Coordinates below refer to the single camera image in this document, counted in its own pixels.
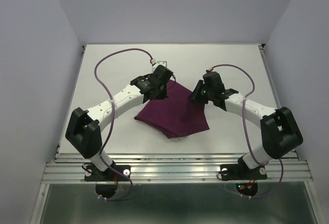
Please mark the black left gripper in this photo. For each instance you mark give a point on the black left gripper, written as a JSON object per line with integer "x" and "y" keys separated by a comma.
{"x": 164, "y": 95}

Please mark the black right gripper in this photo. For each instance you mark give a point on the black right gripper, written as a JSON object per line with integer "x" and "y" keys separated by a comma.
{"x": 195, "y": 95}

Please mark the purple cloth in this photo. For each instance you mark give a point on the purple cloth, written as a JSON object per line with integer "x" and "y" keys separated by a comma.
{"x": 175, "y": 116}

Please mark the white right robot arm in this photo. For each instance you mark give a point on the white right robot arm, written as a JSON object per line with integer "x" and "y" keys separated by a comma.
{"x": 280, "y": 133}

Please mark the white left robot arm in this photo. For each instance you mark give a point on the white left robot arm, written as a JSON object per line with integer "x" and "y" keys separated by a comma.
{"x": 85, "y": 126}

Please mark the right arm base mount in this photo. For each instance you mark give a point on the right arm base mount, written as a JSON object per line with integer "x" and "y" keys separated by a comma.
{"x": 247, "y": 178}

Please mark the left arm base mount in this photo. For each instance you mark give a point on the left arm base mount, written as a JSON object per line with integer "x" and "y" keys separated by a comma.
{"x": 109, "y": 185}

